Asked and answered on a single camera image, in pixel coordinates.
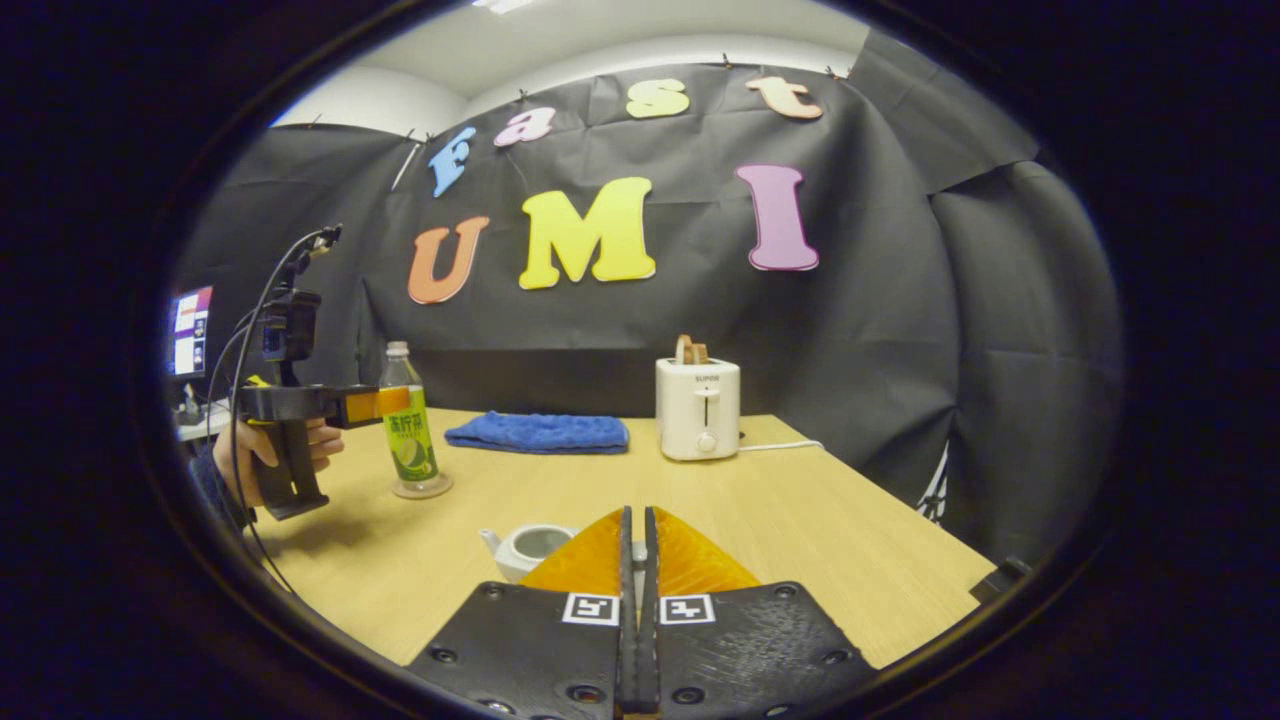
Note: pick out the round wooden coaster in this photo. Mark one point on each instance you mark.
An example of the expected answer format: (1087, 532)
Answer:
(445, 487)

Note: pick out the small white desk device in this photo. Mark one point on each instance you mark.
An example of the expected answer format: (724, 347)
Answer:
(205, 420)

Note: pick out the green label water bottle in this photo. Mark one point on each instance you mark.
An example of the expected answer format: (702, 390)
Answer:
(410, 450)

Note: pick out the computer monitor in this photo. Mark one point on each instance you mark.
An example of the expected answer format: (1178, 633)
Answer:
(190, 330)

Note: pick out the white floral teacup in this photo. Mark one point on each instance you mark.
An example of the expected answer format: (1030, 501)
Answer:
(520, 560)

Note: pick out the blue towel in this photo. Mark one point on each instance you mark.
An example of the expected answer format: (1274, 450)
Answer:
(540, 433)

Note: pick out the black backdrop cloth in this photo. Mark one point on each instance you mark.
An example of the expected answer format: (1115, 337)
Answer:
(880, 380)

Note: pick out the ceiling light panel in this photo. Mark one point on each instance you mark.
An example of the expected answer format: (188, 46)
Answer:
(500, 5)

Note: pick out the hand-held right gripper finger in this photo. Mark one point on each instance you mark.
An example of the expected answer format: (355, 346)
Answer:
(629, 650)
(650, 660)

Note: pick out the white toaster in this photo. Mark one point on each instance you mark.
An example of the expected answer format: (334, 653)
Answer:
(695, 410)

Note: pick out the bread slice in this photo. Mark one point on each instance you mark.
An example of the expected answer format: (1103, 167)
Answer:
(688, 352)

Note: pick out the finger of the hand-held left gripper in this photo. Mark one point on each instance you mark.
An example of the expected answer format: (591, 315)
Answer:
(375, 406)

